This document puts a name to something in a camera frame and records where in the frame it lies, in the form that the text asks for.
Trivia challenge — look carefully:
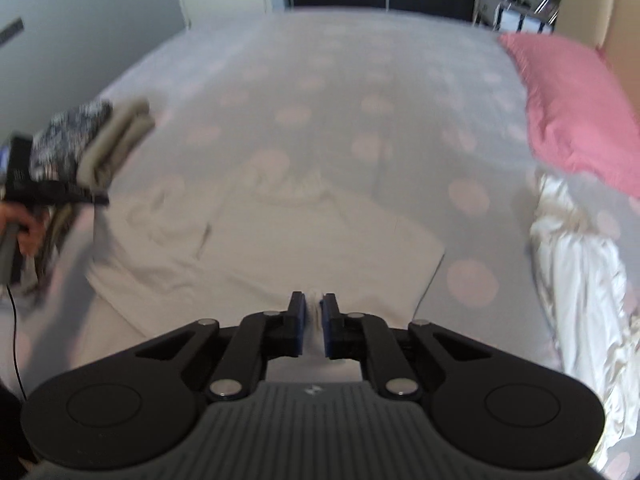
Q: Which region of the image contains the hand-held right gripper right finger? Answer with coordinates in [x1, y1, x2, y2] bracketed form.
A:
[321, 292, 493, 398]

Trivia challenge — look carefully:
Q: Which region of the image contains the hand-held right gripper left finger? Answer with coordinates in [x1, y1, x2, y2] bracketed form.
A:
[135, 291, 307, 398]

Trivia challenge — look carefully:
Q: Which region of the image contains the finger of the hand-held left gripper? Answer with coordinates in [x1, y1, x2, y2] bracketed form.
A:
[50, 182, 111, 207]

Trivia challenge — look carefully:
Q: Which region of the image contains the cream turtleneck sweater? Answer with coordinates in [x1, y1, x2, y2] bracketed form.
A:
[85, 162, 446, 386]

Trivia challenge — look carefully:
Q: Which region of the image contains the white garment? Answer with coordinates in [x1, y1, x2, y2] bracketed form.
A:
[529, 172, 640, 466]

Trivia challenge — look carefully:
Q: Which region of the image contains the person's left hand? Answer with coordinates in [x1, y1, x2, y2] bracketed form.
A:
[0, 204, 48, 257]

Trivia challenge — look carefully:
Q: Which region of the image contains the dark floral cloth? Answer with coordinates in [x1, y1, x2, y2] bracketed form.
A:
[30, 100, 113, 183]

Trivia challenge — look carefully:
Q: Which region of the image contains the khaki folded cloth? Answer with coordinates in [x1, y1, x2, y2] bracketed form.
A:
[77, 97, 156, 188]

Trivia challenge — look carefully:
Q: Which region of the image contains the polka dot bed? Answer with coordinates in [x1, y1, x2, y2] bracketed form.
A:
[0, 7, 640, 480]

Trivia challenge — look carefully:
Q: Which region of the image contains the pink pillow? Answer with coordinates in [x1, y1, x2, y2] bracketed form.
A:
[500, 32, 640, 201]

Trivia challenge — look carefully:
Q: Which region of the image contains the white nightstand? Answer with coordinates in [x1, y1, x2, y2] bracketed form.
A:
[472, 0, 558, 36]

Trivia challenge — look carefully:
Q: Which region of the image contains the beige padded headboard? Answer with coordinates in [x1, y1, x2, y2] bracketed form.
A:
[552, 0, 640, 96]

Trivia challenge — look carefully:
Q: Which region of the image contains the dark wall fixture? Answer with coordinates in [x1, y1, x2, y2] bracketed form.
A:
[0, 17, 25, 43]

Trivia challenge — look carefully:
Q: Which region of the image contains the black cable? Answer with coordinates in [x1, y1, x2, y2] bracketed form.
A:
[5, 282, 28, 401]

